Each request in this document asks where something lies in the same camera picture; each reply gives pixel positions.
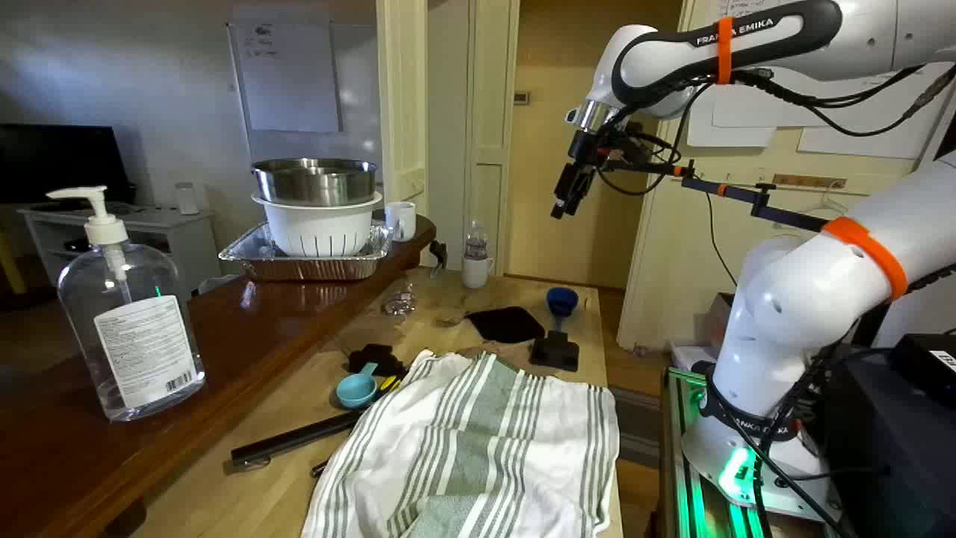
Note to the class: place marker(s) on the white green striped towel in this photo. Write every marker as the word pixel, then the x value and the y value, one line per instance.
pixel 473 448

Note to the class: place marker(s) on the white plastic colander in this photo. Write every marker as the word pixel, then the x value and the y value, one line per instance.
pixel 320 231

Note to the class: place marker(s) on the clear small glass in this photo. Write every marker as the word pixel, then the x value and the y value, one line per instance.
pixel 401 298

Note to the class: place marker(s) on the small water bottle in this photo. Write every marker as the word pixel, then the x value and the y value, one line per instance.
pixel 477 254

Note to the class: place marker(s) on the black box at right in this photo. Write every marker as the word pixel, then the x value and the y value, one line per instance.
pixel 889 433

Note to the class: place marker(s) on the stainless steel bowl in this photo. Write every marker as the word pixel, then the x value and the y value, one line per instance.
pixel 316 180

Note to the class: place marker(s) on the long black stick tool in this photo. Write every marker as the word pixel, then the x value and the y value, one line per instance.
pixel 265 448

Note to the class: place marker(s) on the blue measuring spoon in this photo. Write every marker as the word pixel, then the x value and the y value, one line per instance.
pixel 358 390

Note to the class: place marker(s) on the white mug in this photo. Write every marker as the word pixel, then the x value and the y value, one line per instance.
pixel 401 218

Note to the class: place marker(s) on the whiteboard on wall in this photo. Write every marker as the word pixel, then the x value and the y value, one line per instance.
pixel 286 65

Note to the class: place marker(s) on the small black crumpled object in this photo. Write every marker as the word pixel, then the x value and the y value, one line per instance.
pixel 381 357

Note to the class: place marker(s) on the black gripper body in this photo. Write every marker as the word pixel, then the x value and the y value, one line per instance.
pixel 585 158

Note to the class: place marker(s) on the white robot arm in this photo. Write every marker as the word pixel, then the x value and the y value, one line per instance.
pixel 800 298

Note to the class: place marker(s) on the aluminium foil tray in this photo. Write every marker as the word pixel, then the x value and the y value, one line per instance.
pixel 265 261

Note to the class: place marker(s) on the black monitor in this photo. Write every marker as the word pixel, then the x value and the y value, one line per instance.
pixel 41 158

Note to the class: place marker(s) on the clear hand sanitizer pump bottle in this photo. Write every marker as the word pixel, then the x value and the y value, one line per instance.
pixel 126 307

